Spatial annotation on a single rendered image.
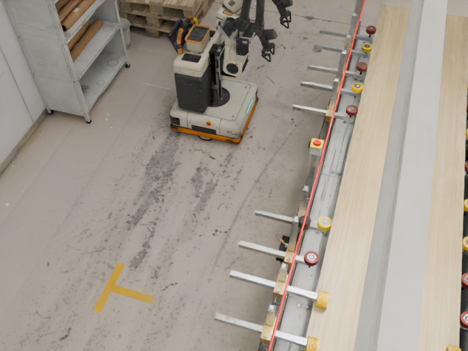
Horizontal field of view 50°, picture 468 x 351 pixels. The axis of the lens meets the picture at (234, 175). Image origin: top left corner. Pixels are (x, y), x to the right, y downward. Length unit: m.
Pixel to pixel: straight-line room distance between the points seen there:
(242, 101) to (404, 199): 3.52
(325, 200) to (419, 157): 2.23
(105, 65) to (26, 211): 1.76
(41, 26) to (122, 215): 1.63
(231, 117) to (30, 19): 1.79
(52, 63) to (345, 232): 2.88
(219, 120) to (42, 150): 1.62
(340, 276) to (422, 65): 1.57
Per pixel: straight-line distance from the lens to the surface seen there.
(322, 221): 2.99
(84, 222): 4.24
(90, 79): 5.25
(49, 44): 4.53
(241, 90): 4.68
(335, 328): 2.69
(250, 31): 4.07
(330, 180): 3.56
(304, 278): 3.11
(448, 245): 3.10
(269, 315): 2.48
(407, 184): 1.19
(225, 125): 4.39
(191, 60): 4.18
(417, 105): 1.38
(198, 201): 4.18
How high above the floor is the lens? 3.34
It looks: 50 degrees down
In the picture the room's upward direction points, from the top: 1 degrees counter-clockwise
